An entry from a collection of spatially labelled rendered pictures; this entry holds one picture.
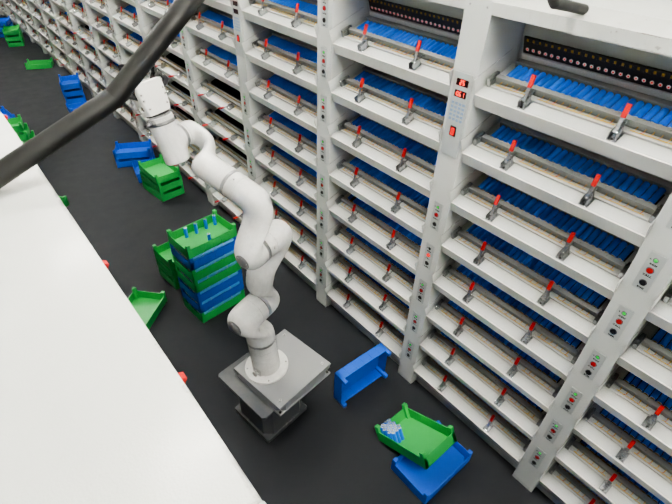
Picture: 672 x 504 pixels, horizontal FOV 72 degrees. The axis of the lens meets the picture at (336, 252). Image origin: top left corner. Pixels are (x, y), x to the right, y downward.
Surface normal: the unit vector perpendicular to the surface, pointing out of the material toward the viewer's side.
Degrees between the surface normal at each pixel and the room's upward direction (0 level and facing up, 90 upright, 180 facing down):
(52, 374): 0
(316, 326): 0
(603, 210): 20
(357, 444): 0
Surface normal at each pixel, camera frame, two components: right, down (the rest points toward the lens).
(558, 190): -0.24, -0.60
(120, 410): 0.03, -0.78
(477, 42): -0.77, 0.38
